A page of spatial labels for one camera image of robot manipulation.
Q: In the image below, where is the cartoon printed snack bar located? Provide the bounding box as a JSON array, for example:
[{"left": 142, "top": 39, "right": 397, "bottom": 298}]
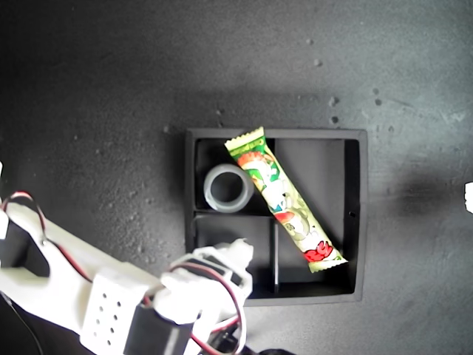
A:
[{"left": 224, "top": 126, "right": 350, "bottom": 274}]

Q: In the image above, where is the red and black wire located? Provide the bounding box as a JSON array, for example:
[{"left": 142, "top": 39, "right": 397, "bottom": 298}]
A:
[
  {"left": 0, "top": 191, "right": 94, "bottom": 284},
  {"left": 142, "top": 258, "right": 248, "bottom": 355}
]

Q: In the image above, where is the black tray with wells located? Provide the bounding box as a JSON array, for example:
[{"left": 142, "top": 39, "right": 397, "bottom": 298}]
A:
[{"left": 184, "top": 127, "right": 369, "bottom": 308}]

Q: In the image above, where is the white tape roll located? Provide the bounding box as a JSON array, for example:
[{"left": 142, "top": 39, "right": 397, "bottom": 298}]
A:
[{"left": 203, "top": 163, "right": 256, "bottom": 215}]

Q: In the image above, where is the small black camera box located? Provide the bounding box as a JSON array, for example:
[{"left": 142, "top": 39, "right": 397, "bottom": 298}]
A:
[{"left": 206, "top": 325, "right": 262, "bottom": 355}]

